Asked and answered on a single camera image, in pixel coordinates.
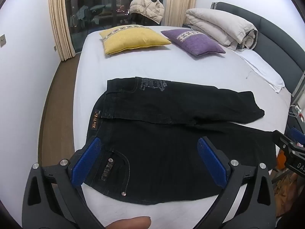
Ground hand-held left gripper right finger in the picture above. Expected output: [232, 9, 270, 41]
[197, 136, 284, 229]

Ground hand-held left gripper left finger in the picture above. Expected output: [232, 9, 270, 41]
[21, 135, 105, 229]

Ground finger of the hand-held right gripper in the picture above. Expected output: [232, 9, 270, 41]
[287, 127, 305, 147]
[272, 129, 298, 153]

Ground black pants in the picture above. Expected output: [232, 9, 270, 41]
[82, 76, 283, 206]

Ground person's left hand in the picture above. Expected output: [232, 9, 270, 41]
[105, 216, 152, 229]

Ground orange bag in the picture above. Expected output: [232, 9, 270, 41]
[274, 148, 299, 197]

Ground white pillow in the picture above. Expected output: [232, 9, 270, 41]
[235, 50, 286, 93]

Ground grey bed headboard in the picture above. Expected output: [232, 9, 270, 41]
[211, 2, 305, 134]

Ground white bed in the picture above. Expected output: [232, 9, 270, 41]
[73, 25, 292, 229]

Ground purple pillow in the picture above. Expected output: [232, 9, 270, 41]
[161, 29, 226, 57]

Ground folded beige duvet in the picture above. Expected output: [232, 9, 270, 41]
[185, 8, 259, 51]

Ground yellow pillow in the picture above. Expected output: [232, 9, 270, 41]
[99, 25, 172, 55]

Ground beige curtain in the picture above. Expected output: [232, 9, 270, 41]
[48, 0, 76, 62]
[164, 0, 199, 28]

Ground black chair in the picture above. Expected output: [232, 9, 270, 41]
[130, 13, 155, 27]

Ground dark glass window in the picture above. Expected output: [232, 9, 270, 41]
[63, 0, 166, 52]

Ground beige puffer jacket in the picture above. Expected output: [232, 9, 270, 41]
[129, 0, 165, 25]

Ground white charger cables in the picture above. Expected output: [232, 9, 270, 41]
[289, 104, 303, 119]

